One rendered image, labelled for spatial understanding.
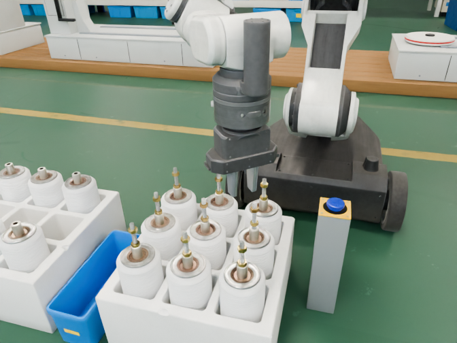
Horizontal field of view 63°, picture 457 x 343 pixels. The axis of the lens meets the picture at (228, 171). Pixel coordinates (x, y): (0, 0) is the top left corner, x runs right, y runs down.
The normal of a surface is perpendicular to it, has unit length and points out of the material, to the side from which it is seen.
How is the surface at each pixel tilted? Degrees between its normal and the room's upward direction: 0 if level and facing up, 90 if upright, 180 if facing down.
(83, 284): 88
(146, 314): 90
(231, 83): 45
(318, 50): 61
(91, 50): 90
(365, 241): 0
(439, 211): 0
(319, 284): 90
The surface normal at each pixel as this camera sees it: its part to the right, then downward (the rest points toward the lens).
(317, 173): -0.02, -0.86
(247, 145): 0.39, 0.47
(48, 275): 0.96, 0.11
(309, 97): -0.22, -0.22
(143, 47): -0.29, 0.50
